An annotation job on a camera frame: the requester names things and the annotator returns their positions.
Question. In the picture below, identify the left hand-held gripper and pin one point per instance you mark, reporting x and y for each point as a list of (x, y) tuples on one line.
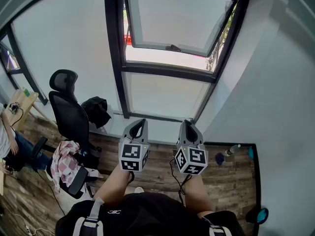
[(133, 156)]

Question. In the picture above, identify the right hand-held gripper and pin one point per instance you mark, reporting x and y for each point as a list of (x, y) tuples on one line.
[(192, 158)]

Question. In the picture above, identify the person's left forearm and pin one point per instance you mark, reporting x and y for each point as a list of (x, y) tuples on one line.
[(113, 185)]

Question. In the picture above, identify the person's right forearm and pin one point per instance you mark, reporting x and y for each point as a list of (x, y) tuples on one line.
[(197, 195)]

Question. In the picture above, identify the grey framed awning window sash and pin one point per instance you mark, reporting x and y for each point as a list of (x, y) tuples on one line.
[(177, 16)]

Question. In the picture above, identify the black framed side window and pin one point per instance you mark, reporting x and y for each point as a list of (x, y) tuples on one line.
[(25, 65)]

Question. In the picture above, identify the dark blue cloth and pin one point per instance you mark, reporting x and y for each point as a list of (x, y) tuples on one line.
[(219, 158)]

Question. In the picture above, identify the clear plastic water bottle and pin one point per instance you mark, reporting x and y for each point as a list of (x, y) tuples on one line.
[(232, 150)]

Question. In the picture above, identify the black jacket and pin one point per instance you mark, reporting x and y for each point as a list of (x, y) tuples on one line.
[(96, 110)]

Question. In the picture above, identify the person's left white shoe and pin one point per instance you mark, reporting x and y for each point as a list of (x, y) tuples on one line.
[(139, 190)]

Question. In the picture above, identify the teal object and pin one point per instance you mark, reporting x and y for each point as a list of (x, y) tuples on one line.
[(250, 152)]

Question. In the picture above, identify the black mesh office chair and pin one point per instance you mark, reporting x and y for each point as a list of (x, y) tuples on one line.
[(70, 117)]

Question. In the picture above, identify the pink checkered cloth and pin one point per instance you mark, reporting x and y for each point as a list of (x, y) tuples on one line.
[(65, 161)]

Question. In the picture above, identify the person's black t-shirt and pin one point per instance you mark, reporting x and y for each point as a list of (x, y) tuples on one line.
[(147, 215)]

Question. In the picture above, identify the red banner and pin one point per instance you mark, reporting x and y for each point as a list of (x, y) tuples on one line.
[(128, 38)]

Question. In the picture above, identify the black round blue-lens object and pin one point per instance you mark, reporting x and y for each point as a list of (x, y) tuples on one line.
[(262, 215)]

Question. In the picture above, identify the light wooden table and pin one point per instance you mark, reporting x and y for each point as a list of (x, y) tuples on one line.
[(24, 102)]

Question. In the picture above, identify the green bottle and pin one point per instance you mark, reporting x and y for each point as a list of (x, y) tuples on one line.
[(25, 91)]

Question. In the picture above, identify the small device with markers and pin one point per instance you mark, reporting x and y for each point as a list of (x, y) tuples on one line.
[(14, 107)]

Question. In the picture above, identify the black window frame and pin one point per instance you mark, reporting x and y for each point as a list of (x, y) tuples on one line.
[(113, 58)]

